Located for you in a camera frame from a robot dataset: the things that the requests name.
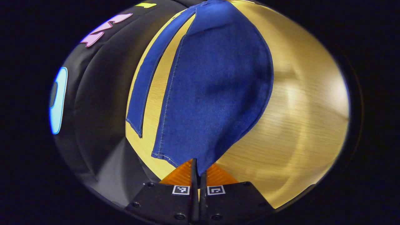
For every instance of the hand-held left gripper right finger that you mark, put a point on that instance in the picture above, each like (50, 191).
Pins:
(234, 201)

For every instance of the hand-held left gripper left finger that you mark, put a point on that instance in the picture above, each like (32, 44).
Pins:
(162, 200)

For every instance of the blue denim jeans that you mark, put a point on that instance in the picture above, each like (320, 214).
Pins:
(215, 93)

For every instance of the black backdrop cloth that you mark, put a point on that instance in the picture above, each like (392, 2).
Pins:
(100, 93)

